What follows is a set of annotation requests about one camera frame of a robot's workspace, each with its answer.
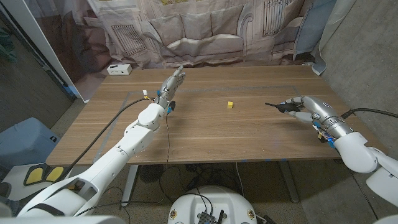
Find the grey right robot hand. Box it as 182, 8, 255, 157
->
279, 95, 355, 141

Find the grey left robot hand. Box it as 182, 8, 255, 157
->
156, 65, 187, 110

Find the black rubber air blower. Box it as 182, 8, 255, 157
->
264, 102, 301, 114

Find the white power strip box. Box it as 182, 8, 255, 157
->
106, 63, 132, 76

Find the printed living room backdrop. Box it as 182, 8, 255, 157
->
23, 0, 358, 103

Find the white table leg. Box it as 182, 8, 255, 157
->
121, 164, 139, 206
278, 161, 300, 203

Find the black round floor fan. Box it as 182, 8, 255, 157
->
139, 164, 164, 184

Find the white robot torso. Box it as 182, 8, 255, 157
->
167, 185, 258, 224

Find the white partition panel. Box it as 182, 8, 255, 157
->
0, 0, 90, 103

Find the blue plastic bin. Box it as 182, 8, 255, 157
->
0, 117, 61, 170

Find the black yellow foot pedal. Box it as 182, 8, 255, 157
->
23, 163, 73, 187

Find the teal green cloth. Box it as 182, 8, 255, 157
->
0, 26, 16, 63

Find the white floor plate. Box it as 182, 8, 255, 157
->
1, 163, 78, 202

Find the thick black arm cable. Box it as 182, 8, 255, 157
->
341, 108, 398, 119
21, 97, 156, 203

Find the thin black hanging cable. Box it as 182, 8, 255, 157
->
347, 169, 379, 220
77, 112, 171, 216

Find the black floor cable bundle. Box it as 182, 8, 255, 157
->
158, 163, 244, 203

